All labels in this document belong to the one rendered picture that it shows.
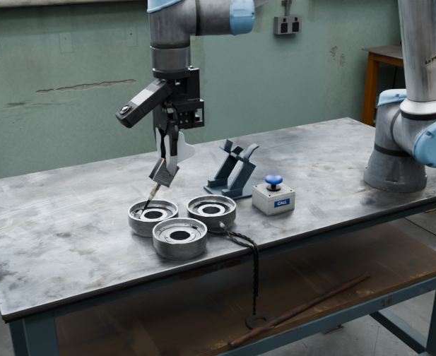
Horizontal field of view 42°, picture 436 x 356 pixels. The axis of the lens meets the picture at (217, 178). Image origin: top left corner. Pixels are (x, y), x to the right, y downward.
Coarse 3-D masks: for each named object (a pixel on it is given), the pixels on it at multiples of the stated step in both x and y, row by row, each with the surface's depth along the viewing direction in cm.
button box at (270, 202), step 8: (264, 184) 127; (280, 184) 127; (256, 192) 125; (264, 192) 123; (272, 192) 123; (280, 192) 123; (288, 192) 123; (256, 200) 126; (264, 200) 123; (272, 200) 122; (280, 200) 123; (288, 200) 124; (264, 208) 123; (272, 208) 123; (280, 208) 124; (288, 208) 125
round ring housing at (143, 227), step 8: (152, 200) 121; (160, 200) 121; (136, 208) 120; (176, 208) 118; (128, 216) 115; (144, 216) 118; (152, 216) 120; (160, 216) 119; (176, 216) 115; (136, 224) 113; (144, 224) 112; (152, 224) 112; (136, 232) 115; (144, 232) 114; (152, 232) 113
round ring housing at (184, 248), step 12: (156, 228) 110; (168, 228) 112; (180, 228) 112; (204, 228) 110; (156, 240) 106; (168, 240) 107; (180, 240) 107; (192, 240) 105; (204, 240) 107; (168, 252) 105; (180, 252) 104; (192, 252) 105
